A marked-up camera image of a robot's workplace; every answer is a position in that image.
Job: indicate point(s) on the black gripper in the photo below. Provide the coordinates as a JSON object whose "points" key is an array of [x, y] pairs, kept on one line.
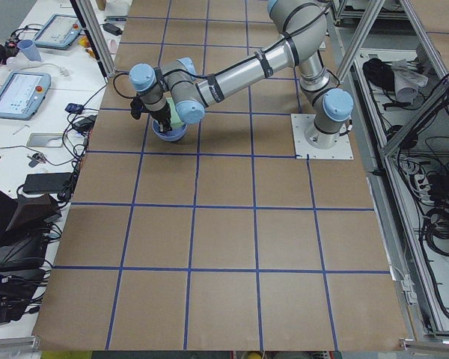
{"points": [[163, 115]]}

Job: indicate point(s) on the green bowl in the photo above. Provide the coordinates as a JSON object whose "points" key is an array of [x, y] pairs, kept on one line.
{"points": [[176, 122]]}

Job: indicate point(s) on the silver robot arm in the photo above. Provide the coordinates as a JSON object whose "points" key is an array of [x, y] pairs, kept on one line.
{"points": [[302, 28]]}

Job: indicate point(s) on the blue bowl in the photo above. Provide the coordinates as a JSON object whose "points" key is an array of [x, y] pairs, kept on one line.
{"points": [[171, 136]]}

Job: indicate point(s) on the small blue black box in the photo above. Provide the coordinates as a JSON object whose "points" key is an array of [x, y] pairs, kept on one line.
{"points": [[73, 108]]}

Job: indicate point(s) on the black power adapter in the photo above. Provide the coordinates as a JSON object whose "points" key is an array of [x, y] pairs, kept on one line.
{"points": [[46, 183]]}

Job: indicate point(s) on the far teach pendant tablet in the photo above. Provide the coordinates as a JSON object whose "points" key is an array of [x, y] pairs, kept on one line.
{"points": [[59, 32]]}

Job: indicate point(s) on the teach pendant tablet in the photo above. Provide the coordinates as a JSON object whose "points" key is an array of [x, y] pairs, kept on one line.
{"points": [[22, 94], [59, 32]]}

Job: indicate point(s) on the near teach pendant tablet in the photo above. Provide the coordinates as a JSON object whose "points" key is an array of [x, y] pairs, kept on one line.
{"points": [[22, 94]]}

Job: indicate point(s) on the blue plastic cup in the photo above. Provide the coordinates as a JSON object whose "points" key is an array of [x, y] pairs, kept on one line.
{"points": [[29, 49]]}

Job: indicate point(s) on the white paper roll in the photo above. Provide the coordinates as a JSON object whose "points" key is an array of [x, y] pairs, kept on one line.
{"points": [[406, 82]]}

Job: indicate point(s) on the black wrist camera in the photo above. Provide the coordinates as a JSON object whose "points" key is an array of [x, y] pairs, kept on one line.
{"points": [[137, 108]]}

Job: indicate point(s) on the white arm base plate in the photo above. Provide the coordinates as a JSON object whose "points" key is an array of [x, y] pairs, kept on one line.
{"points": [[309, 143]]}

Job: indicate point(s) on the aluminium frame post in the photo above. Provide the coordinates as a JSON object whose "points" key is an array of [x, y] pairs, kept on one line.
{"points": [[88, 20]]}

